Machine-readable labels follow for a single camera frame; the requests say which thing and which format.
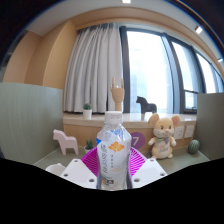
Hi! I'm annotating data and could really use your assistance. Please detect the ceiling lights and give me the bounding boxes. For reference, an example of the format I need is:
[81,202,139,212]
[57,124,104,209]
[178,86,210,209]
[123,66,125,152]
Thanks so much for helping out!
[121,0,224,63]

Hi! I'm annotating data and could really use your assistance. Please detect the grey window curtain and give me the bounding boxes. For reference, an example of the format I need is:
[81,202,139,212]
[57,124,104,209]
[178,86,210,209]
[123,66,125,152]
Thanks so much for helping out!
[63,23,124,114]

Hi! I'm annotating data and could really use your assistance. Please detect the round green cactus ornament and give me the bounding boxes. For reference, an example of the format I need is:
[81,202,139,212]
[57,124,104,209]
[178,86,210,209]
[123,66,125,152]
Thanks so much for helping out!
[187,139,201,155]

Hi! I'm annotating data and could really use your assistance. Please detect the clear plastic drink bottle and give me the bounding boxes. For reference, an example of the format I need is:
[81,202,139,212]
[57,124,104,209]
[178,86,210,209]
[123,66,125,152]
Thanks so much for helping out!
[95,110,133,191]

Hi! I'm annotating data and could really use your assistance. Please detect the white wall socket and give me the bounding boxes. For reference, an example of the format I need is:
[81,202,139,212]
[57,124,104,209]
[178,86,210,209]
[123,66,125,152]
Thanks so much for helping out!
[173,125,185,140]
[184,124,195,139]

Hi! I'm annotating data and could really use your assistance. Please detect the grey-green desk partition panel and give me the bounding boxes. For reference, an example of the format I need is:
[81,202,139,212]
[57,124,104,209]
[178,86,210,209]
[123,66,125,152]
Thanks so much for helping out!
[194,92,224,161]
[0,82,64,162]

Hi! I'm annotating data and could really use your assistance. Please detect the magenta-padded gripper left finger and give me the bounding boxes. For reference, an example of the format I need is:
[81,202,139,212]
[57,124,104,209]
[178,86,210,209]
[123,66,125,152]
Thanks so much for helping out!
[59,146,100,189]

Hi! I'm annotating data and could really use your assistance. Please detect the beige mouse plush toy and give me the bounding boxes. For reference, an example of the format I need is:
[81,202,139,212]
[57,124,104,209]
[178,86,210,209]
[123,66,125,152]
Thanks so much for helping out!
[147,113,182,160]

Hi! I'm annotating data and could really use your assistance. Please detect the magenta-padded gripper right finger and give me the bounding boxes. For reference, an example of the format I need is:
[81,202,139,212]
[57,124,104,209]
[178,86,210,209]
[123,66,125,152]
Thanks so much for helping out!
[128,146,168,189]

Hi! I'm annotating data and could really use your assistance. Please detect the wooden hand model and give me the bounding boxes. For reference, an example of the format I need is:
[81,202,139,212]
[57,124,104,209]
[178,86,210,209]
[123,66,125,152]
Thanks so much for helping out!
[110,76,126,113]

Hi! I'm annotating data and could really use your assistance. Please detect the black horse figure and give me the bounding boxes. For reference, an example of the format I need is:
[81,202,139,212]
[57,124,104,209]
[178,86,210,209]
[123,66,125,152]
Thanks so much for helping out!
[135,95,158,115]

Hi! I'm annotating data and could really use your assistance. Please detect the pink wooden horse figure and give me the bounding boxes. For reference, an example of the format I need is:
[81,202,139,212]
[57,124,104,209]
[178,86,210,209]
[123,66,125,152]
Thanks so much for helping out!
[52,129,80,157]

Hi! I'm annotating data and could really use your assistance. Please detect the small potted plant white pot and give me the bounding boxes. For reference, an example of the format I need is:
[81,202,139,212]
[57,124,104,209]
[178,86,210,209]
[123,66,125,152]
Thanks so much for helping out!
[82,102,93,120]
[83,138,97,155]

